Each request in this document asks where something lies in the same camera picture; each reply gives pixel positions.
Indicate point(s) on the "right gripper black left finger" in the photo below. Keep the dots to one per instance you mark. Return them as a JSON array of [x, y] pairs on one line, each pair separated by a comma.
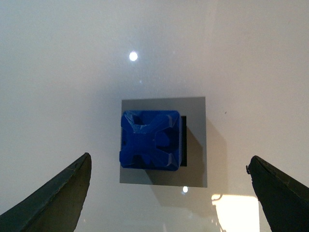
[[54, 207]]

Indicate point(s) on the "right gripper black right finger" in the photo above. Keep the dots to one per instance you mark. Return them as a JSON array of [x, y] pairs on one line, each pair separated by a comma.
[[284, 200]]

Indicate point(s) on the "blue cube part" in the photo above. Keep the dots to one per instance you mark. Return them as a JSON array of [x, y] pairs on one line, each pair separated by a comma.
[[151, 140]]

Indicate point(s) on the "gray square base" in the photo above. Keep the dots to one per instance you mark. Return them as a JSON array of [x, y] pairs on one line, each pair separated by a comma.
[[194, 173]]

